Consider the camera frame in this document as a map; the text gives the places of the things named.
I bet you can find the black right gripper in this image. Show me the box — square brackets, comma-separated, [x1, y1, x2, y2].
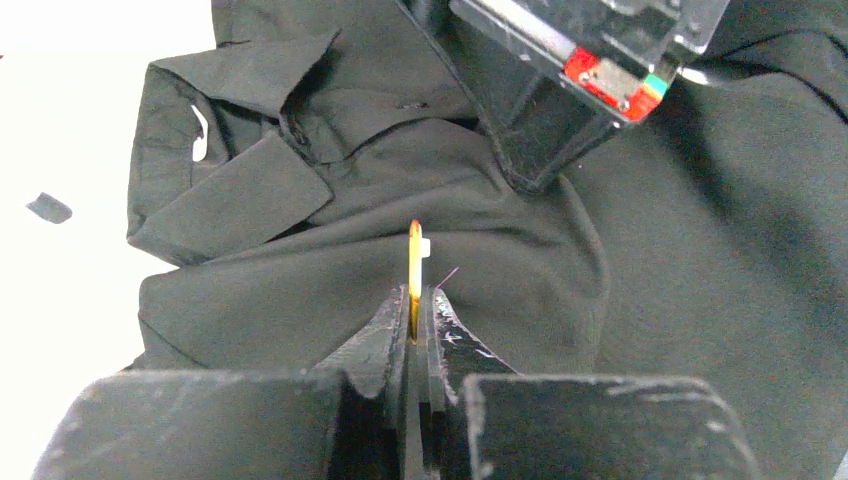
[398, 1, 728, 193]

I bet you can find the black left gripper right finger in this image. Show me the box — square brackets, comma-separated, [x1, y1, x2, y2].
[420, 287, 761, 479]

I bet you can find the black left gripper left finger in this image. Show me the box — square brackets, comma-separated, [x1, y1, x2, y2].
[33, 286, 408, 479]

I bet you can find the round white brooch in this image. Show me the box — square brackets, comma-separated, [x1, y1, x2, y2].
[408, 219, 431, 345]

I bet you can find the black shirt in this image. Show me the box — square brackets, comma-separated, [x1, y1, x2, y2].
[127, 1, 847, 479]

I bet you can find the pink music stand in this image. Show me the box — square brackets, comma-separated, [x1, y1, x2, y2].
[26, 192, 73, 224]

